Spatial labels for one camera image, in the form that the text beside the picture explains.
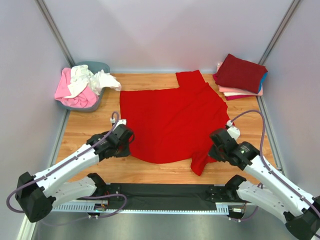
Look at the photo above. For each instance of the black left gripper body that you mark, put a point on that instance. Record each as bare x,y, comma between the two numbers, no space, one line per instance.
123,150

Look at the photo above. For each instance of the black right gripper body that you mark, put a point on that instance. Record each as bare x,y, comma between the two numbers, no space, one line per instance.
216,153

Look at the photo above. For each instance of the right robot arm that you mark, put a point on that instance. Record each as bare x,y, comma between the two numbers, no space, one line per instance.
296,208

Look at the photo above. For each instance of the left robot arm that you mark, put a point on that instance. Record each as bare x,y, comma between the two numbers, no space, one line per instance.
36,195

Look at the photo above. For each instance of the magenta folded t-shirt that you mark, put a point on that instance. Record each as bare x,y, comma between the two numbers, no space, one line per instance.
235,97

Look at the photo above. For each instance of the white folded t-shirt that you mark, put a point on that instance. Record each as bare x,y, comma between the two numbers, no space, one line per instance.
232,94

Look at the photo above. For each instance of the pink crumpled t-shirt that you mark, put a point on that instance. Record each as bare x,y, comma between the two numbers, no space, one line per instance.
86,99

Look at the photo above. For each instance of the light pink folded t-shirt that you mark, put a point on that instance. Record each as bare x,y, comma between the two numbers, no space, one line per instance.
237,90

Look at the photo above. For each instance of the dark red folded t-shirt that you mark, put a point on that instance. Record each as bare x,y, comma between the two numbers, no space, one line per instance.
240,74

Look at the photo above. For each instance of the white crumpled t-shirt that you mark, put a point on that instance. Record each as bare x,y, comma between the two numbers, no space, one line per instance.
81,77

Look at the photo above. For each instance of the blue folded t-shirt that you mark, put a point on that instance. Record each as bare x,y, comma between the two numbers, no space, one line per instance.
262,81

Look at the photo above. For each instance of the grey laundry basket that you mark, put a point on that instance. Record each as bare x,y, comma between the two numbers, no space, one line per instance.
94,67

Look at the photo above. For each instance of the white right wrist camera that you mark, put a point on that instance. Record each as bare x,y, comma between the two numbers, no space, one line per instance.
233,131

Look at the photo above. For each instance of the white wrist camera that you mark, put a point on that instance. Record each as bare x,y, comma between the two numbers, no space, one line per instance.
116,122
233,131

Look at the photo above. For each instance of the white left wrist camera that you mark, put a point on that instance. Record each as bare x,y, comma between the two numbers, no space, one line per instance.
116,122

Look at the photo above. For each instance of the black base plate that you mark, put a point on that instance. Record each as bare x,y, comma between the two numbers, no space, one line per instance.
191,196

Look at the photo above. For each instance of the perforated cable duct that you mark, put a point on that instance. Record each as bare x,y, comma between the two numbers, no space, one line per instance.
101,207

